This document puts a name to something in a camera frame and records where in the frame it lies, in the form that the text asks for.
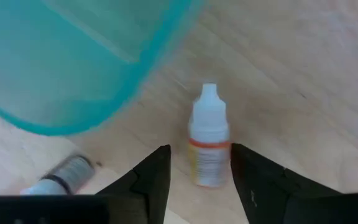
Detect teal translucent plastic bin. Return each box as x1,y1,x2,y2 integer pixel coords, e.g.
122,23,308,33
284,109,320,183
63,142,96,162
0,0,206,137

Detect golden yellow food coloring bottle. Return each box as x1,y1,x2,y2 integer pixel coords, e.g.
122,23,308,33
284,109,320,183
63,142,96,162
187,82,231,189

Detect dark food coloring bottle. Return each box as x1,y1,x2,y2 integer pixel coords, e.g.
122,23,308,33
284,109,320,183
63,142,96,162
19,154,96,197

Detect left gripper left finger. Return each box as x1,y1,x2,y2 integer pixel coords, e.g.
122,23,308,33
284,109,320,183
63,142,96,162
95,144,172,224

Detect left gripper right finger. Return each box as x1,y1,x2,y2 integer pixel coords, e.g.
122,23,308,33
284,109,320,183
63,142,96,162
230,142,343,224

